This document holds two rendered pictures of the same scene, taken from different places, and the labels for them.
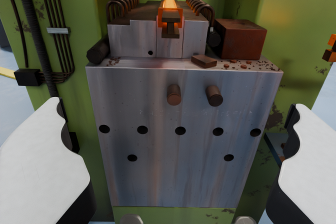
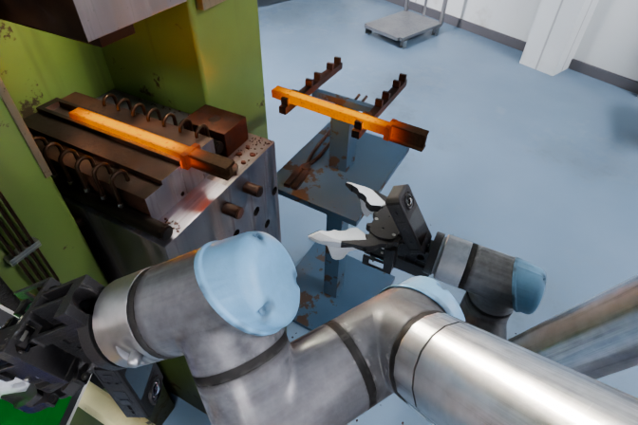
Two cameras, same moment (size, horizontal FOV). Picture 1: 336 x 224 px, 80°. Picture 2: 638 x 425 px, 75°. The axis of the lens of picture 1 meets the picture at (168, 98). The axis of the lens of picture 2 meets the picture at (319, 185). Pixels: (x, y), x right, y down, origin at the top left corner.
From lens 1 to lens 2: 0.65 m
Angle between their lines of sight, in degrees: 51
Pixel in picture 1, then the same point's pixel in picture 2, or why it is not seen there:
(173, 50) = (197, 177)
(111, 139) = not seen: hidden behind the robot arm
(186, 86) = (231, 197)
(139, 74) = (202, 216)
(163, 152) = not seen: hidden behind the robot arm
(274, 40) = (225, 104)
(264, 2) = (206, 81)
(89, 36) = (61, 227)
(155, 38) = (182, 179)
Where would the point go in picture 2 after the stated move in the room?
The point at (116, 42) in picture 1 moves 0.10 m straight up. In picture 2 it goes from (155, 208) to (140, 167)
